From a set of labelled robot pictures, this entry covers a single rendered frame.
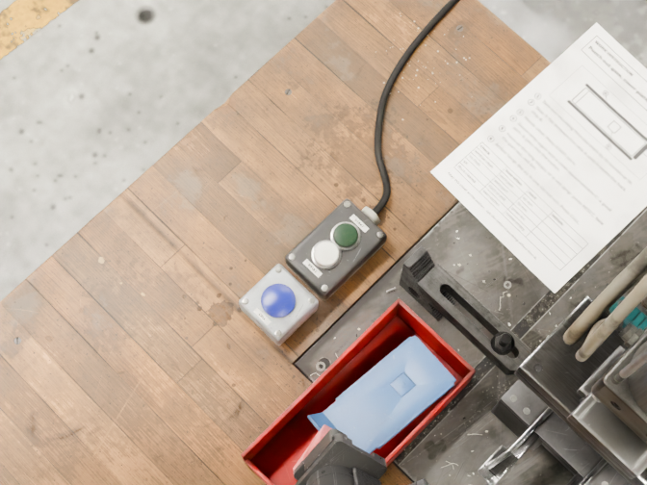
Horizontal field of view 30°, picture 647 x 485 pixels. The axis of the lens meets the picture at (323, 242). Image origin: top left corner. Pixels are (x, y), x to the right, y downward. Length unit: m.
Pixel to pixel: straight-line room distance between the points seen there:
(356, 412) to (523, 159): 0.39
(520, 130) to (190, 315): 0.46
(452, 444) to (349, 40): 0.52
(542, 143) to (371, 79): 0.23
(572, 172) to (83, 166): 1.25
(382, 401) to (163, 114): 1.29
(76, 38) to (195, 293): 1.26
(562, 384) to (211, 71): 1.51
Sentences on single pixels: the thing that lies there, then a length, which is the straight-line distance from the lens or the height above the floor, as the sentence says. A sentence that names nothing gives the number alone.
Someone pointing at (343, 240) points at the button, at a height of 0.94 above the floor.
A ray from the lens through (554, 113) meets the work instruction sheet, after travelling 1.54.
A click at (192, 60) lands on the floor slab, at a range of 2.56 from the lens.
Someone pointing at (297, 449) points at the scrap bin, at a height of 0.91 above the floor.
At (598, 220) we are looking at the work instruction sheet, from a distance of 1.50.
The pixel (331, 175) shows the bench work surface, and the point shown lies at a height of 0.90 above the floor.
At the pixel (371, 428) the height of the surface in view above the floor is 0.96.
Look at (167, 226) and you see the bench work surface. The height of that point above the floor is 0.90.
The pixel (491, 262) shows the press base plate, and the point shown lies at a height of 0.90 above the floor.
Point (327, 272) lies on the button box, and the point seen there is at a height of 0.93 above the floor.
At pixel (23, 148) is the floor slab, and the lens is 2.54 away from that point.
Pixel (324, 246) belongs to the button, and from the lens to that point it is 1.41.
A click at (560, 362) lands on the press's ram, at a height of 1.14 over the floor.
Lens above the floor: 2.28
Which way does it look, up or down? 73 degrees down
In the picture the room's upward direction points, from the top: straight up
